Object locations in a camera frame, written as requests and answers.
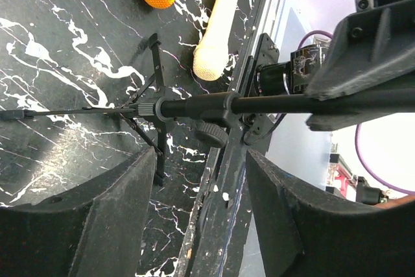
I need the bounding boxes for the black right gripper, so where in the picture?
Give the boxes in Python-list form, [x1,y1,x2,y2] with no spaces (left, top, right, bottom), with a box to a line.
[305,0,414,131]

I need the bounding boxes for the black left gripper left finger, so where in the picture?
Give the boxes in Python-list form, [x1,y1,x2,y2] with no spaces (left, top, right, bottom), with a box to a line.
[1,148,156,276]

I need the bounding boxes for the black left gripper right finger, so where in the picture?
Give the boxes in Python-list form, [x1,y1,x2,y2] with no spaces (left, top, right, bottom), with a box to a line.
[246,151,414,276]

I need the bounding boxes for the black tripod microphone stand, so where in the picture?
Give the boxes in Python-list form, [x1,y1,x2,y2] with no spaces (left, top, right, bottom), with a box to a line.
[0,32,415,187]

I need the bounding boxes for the beige microphone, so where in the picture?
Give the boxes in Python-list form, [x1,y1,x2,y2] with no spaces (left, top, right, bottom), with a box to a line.
[193,0,238,81]

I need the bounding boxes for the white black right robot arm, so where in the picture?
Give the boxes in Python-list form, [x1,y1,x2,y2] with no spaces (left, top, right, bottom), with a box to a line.
[254,0,414,131]

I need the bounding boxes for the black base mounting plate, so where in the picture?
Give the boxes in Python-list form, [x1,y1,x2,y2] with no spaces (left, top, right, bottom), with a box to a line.
[174,32,281,277]

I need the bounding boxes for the black marble pattern mat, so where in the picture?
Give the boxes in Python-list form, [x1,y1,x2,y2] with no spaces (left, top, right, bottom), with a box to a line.
[0,0,270,277]

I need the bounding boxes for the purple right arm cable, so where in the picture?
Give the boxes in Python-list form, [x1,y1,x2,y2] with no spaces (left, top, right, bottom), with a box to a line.
[298,29,415,193]

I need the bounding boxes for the aluminium frame rail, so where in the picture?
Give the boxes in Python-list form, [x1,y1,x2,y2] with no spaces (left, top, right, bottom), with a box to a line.
[251,0,291,52]

